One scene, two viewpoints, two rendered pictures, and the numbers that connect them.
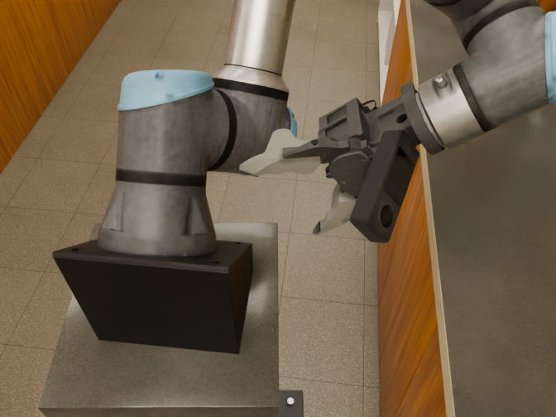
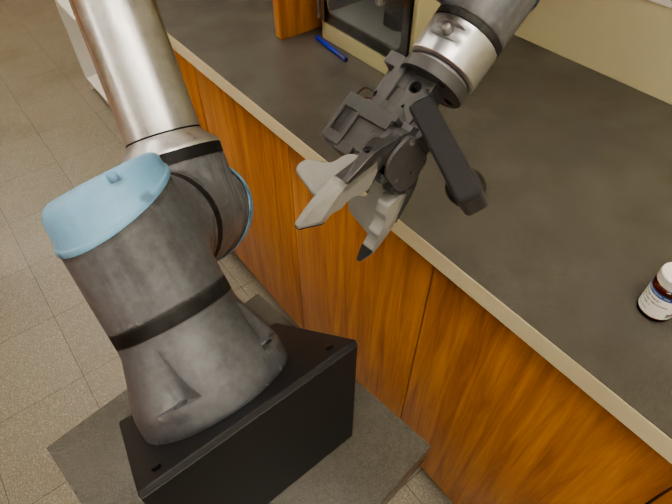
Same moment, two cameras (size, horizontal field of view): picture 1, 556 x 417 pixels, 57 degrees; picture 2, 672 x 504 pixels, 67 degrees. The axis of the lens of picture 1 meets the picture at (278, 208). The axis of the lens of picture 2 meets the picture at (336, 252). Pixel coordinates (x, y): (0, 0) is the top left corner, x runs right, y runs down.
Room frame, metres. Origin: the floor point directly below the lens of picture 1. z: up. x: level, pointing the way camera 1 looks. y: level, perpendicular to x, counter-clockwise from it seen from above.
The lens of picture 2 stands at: (0.17, 0.24, 1.53)
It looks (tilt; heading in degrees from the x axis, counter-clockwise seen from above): 48 degrees down; 315
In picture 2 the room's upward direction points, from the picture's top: straight up
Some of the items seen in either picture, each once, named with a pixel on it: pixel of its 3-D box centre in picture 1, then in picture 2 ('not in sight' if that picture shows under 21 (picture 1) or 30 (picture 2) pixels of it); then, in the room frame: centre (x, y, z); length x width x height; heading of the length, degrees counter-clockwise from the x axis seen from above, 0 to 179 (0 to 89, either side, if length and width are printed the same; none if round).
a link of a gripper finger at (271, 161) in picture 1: (280, 148); (320, 181); (0.43, 0.00, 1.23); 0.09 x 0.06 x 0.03; 90
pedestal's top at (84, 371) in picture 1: (175, 309); (241, 452); (0.41, 0.16, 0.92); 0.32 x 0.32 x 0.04; 0
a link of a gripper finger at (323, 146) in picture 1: (322, 156); (371, 163); (0.41, -0.05, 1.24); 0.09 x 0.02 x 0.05; 90
